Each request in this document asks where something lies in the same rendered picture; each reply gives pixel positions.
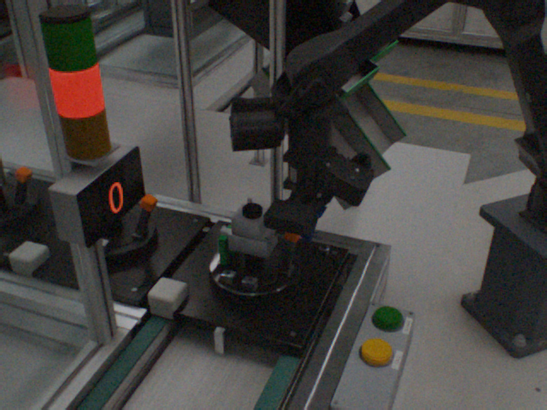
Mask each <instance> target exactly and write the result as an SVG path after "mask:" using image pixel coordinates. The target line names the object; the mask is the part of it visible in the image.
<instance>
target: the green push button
mask: <svg viewBox="0 0 547 410"><path fill-rule="evenodd" d="M373 319H374V323H375V324H376V325H378V326H379V327H381V328H384V329H387V330H394V329H396V328H398V327H399V326H400V325H401V324H402V319H403V316H402V314H401V313H400V312H399V311H398V310H397V309H395V308H394V307H391V306H383V307H381V308H379V309H377V310H376V311H375V312H374V317H373Z"/></svg>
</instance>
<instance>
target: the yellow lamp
mask: <svg viewBox="0 0 547 410"><path fill-rule="evenodd" d="M58 117H59V121H60V126H61V131H62V139H64V144H65V149H66V152H67V154H68V155H69V157H71V158H73V159H77V160H91V159H96V158H98V157H101V155H105V154H107V153H108V152H109V151H110V150H111V141H110V135H109V124H108V119H107V112H106V108H104V109H103V110H102V111H101V112H99V113H97V114H94V115H93V116H91V117H85V118H68V117H64V116H62V115H61V114H59V113H58Z"/></svg>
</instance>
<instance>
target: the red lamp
mask: <svg viewBox="0 0 547 410"><path fill-rule="evenodd" d="M49 71H50V76H51V80H52V84H53V90H54V94H55V99H56V107H57V112H58V113H59V114H61V115H62V116H64V117H68V118H85V117H91V116H93V115H94V114H97V113H99V112H101V111H102V110H103V109H104V108H105V101H104V95H103V90H102V84H101V78H100V72H99V66H98V64H97V65H96V66H95V67H93V68H90V69H87V70H84V71H80V72H72V73H62V72H57V71H54V70H52V69H50V68H49Z"/></svg>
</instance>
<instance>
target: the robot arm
mask: <svg viewBox="0 0 547 410"><path fill-rule="evenodd" d="M448 2H450V3H460V4H463V5H467V6H470V8H475V9H480V10H482V12H483V14H484V15H485V18H486V19H487V20H488V21H489V22H490V24H491V26H492V27H493V29H494V30H495V32H496V33H497V36H498V37H499V38H500V40H502V42H503V48H504V51H505V55H506V58H507V61H508V65H509V71H510V73H511V78H512V80H513V84H514V87H515V90H516V93H517V97H518V99H519V104H520V106H521V112H522V116H523V119H524V123H525V127H526V128H525V131H524V134H523V136H522V137H519V138H516V139H514V141H515V143H516V145H517V147H518V149H519V160H520V161H521V162H522V163H523V164H524V165H525V166H526V167H527V168H529V169H530V171H531V173H532V174H534V175H535V176H536V178H535V181H534V184H533V185H532V188H531V191H530V195H529V199H527V203H526V207H527V208H525V209H522V210H520V212H519V215H520V216H521V217H522V218H524V219H525V220H527V221H529V222H530V223H532V225H533V226H535V227H536V228H537V229H539V230H540V231H542V232H543V233H544V234H546V235H547V59H546V55H545V52H544V44H543V40H542V37H540V32H542V28H543V25H544V20H545V16H546V2H545V0H382V1H380V2H379V3H376V4H375V5H374V6H373V7H372V8H371V9H370V10H368V11H367V12H365V13H363V14H362V15H360V16H358V17H357V18H356V19H355V20H354V21H352V22H351V23H349V24H348V25H347V26H344V27H342V28H340V29H338V30H336V31H333V32H328V33H327V34H324V35H320V36H318V37H316V38H312V39H310V40H308V41H306V42H304V43H302V44H299V45H298V46H297V47H296V48H294V49H293V50H292V51H291V52H290V53H289V55H288V56H287V59H286V64H285V70H284V71H283V73H281V74H280V76H279V77H278V79H277V80H276V81H275V83H274V84H273V86H272V88H271V90H270V91H271V94H272V96H271V97H252V98H246V97H233V98H232V99H231V105H232V106H231V116H230V118H229V120H230V130H231V136H230V137H231V140H232V151H233V152H234V151H246V150H259V149H276V148H277V147H280V142H281V140H285V119H288V150H287V151H286V152H285V153H284V154H283V162H287V163H288V177H287V178H286V179H285V181H284V189H285V190H291V193H290V196H289V198H288V199H286V200H285V201H284V200H279V199H277V200H276V201H274V202H273V203H272V205H271V206H270V207H269V208H268V209H267V210H266V213H265V214H264V215H263V224H264V226H265V227H266V228H268V229H273V230H276V231H284V232H289V233H293V234H297V235H300V236H301V237H302V240H303V241H304V242H307V243H311V241H312V239H313V236H314V233H315V228H316V224H317V221H318V219H319V218H320V217H321V216H322V215H323V214H324V213H325V212H326V209H327V207H326V205H327V204H328V203H330V202H331V200H332V199H333V196H337V197H338V198H339V199H341V200H343V201H345V202H347V203H348V204H349V205H351V206H354V207H358V206H359V205H360V204H361V202H362V199H363V197H364V195H366V194H367V192H368V189H369V187H370V185H371V182H372V180H373V177H374V174H373V171H374V169H373V168H372V169H371V167H372V163H371V155H369V154H367V153H364V152H362V151H361V152H360V153H358V154H357V155H355V157H353V159H352V160H350V158H349V157H347V159H346V158H345V157H344V155H343V154H339V149H338V148H335V147H334V146H332V117H333V116H334V115H335V114H348V113H349V110H348V108H347V106H346V105H345V103H344V99H342V98H341V97H339V96H338V94H336V92H338V91H339V90H340V89H341V87H342V86H344V85H345V84H346V83H347V82H348V81H349V79H351V77H352V76H353V73H354V72H355V71H356V69H357V68H358V67H359V65H360V64H361V63H363V62H364V61H365V60H366V59H367V58H368V57H369V56H371V55H372V54H373V53H375V52H376V51H379V50H380V49H382V48H383V46H385V45H386V44H388V43H390V42H391V41H392V40H394V39H395V38H397V37H399V36H400V35H402V34H403V32H406V31H407V30H409V29H410V28H411V27H412V26H414V25H416V24H417V23H418V22H421V21H423V19H424V18H426V17H427V16H428V15H429V14H431V13H433V12H435V11H436V10H438V9H440V8H441V6H443V5H444V4H445V3H448ZM291 90H293V92H292V93H291V94H290V91H291Z"/></svg>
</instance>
